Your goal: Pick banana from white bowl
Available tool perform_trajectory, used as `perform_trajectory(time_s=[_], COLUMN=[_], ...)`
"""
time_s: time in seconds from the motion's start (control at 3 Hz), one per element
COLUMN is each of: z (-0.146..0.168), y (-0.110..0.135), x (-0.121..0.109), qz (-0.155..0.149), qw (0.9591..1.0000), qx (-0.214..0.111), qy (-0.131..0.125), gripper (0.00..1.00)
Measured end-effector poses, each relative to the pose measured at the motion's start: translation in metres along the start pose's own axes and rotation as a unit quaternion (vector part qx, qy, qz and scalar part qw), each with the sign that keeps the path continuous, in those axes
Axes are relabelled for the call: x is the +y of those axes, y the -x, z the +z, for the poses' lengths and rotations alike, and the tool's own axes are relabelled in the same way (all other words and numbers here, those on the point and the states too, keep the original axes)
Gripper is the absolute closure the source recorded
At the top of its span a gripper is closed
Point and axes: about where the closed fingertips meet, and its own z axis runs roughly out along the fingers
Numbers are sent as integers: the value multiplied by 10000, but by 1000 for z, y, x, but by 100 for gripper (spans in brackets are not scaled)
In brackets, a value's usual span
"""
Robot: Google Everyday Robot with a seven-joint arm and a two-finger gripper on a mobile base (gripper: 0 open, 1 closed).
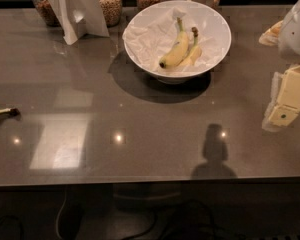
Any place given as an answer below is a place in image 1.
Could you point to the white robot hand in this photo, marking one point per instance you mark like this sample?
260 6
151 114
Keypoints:
296 34

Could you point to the large yellow banana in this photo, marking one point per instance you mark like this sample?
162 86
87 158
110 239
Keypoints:
178 50

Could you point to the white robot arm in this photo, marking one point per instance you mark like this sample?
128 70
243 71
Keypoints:
289 37

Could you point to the small yellow banana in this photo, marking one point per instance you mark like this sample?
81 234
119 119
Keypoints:
195 51

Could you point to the white ceramic bowl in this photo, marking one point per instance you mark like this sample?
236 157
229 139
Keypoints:
210 24

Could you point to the banana at table edge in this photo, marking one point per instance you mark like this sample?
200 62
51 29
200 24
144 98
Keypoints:
9 111

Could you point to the white paper napkin liner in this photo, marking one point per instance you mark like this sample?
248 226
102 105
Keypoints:
150 40

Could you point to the middle glass grain jar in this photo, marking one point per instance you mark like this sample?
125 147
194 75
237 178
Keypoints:
112 10

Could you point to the white folded paper stand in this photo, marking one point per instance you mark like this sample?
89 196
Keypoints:
79 17

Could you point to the left glass grain jar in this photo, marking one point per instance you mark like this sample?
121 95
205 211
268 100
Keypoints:
46 12

